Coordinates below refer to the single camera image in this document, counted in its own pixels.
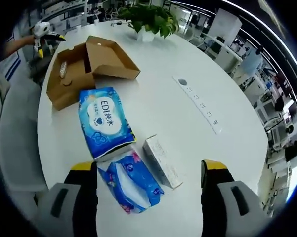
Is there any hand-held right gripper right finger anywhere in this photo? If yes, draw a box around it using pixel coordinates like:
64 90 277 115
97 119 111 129
200 159 265 237

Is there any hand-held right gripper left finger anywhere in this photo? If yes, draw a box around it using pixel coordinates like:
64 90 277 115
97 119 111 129
36 161 99 237

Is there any blue floral tissue pack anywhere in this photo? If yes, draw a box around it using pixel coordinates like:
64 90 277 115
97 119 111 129
96 149 165 214

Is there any silver white small carton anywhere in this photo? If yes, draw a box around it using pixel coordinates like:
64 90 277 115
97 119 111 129
142 134 184 190

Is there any brown cardboard shoe box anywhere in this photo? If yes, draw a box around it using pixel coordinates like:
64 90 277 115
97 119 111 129
46 35 141 111

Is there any blue wet wipes pack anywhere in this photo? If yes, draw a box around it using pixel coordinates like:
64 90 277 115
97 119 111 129
78 86 138 161

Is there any white tube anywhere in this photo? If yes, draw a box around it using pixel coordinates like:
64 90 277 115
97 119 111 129
59 61 68 79

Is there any person's light grey clothing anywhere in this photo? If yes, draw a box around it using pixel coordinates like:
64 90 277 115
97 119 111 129
0 59 50 193

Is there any white table socket panel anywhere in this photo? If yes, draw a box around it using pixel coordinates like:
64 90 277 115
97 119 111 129
172 75 223 135

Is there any green potted plant white pot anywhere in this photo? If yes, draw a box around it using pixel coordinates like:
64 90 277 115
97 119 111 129
118 3 180 42

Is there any ceiling light strip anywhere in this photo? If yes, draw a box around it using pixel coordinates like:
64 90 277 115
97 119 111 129
238 8 297 82

